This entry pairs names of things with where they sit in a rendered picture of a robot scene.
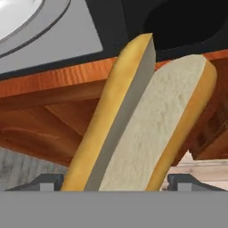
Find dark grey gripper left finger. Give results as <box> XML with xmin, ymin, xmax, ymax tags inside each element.
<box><xmin>4</xmin><ymin>173</ymin><xmax>65</xmax><ymax>192</ymax></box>

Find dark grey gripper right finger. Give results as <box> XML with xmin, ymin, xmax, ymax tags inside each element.
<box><xmin>167</xmin><ymin>173</ymin><xmax>227</xmax><ymax>192</ymax></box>

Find hotdog bun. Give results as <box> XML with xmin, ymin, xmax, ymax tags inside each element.
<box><xmin>60</xmin><ymin>32</ymin><xmax>218</xmax><ymax>192</ymax></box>

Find black and grey microwave oven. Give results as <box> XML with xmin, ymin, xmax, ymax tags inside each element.
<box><xmin>0</xmin><ymin>0</ymin><xmax>228</xmax><ymax>82</ymax></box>

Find white round microwave turntable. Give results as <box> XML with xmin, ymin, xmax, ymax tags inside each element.
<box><xmin>0</xmin><ymin>0</ymin><xmax>72</xmax><ymax>59</ymax></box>

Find orange wooden cupboard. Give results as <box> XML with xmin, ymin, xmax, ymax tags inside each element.
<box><xmin>0</xmin><ymin>48</ymin><xmax>228</xmax><ymax>167</ymax></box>

